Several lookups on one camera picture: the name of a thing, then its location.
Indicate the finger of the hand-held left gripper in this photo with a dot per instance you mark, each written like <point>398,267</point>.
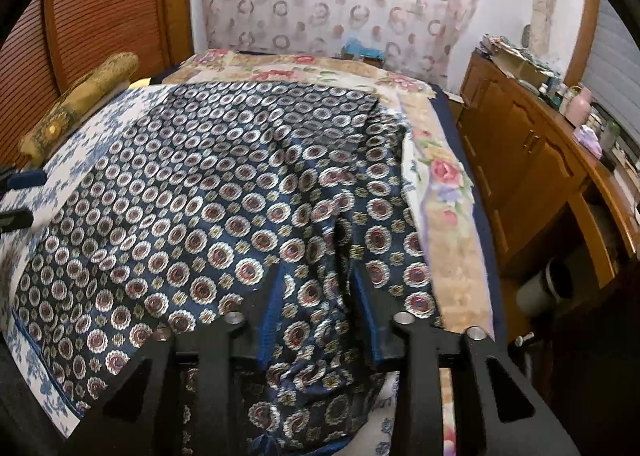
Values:
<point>15,220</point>
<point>27,179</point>

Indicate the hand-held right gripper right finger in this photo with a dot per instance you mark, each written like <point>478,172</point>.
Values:
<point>369,321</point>

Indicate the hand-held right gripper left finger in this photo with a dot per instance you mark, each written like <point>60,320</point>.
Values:
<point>267,321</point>

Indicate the blue patterned satin pajama top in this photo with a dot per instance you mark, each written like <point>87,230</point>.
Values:
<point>200,186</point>

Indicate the blue white floral blanket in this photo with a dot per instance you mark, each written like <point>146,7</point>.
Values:
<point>75,151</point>

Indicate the gold bolster pillow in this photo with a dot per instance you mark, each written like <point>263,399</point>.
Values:
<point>80,96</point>

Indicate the beige floral bedspread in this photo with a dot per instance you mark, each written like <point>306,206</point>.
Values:
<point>450,231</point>

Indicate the white cylindrical bin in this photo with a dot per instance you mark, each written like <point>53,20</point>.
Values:
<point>537,291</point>

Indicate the wooden louvred wardrobe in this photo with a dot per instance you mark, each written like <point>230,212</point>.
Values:
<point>100,11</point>

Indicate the wooden sideboard cabinet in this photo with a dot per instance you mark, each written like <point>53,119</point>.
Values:
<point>525,136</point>

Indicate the teal blue cloth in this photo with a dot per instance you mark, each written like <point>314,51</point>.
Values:
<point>362,49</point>

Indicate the purple cloth bundle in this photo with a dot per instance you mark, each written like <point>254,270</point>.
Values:
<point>590,140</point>

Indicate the pink thermos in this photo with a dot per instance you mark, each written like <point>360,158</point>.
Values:
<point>580,106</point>

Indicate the pile of assorted household things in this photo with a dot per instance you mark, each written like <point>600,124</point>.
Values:
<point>520,59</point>

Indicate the grey window blind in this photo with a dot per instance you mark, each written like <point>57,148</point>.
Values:
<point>617,76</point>

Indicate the wooden door frame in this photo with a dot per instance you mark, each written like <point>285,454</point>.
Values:
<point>584,36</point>

